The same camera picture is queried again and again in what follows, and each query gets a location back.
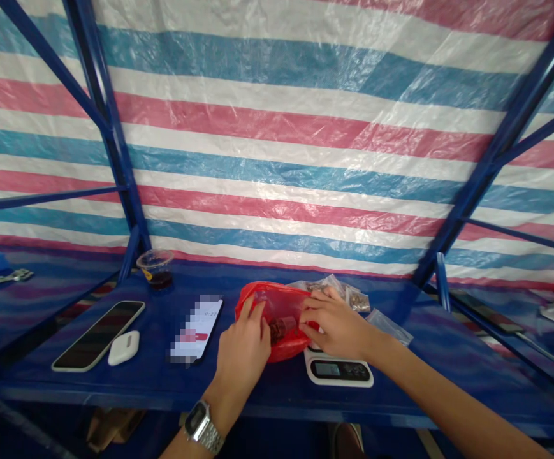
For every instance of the person's left hand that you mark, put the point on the person's left hand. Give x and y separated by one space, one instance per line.
241 346

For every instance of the person's right hand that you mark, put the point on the person's right hand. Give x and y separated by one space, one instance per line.
341 330

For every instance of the person's left fingers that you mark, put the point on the person's left fingers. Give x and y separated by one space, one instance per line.
253 315

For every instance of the person's right fingers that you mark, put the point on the person's right fingers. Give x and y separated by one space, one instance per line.
317 313

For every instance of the red plastic bag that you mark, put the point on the red plastic bag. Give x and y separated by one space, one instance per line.
286 299

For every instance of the clear bag of grey pieces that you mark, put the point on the clear bag of grey pieces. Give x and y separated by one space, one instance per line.
317 286

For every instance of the pile of brown pieces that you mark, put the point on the pile of brown pieces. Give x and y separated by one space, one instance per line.
279 330

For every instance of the clear bag of tan pieces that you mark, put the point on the clear bag of tan pieces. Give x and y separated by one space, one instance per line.
359 301

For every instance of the black smartphone with lit screen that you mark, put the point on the black smartphone with lit screen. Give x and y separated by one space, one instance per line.
195 330

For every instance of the white digital scale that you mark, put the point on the white digital scale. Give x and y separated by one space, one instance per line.
339 370

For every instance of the empty clear zip bag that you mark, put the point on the empty clear zip bag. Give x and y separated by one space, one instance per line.
391 327

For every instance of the clear plastic cup, dark drink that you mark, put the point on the clear plastic cup, dark drink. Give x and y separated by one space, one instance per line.
158 272

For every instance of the white earbuds case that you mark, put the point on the white earbuds case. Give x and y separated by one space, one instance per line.
123 348

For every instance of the smartphone with dark screen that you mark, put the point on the smartphone with dark screen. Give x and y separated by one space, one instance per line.
100 334

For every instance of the black flat phone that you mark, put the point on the black flat phone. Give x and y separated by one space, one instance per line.
487 311

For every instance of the striped tarpaulin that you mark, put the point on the striped tarpaulin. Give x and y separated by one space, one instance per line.
281 143

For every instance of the brown paper bag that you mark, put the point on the brown paper bag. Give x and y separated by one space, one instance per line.
114 430

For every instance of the blue metal rack frame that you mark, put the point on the blue metal rack frame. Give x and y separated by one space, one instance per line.
109 119

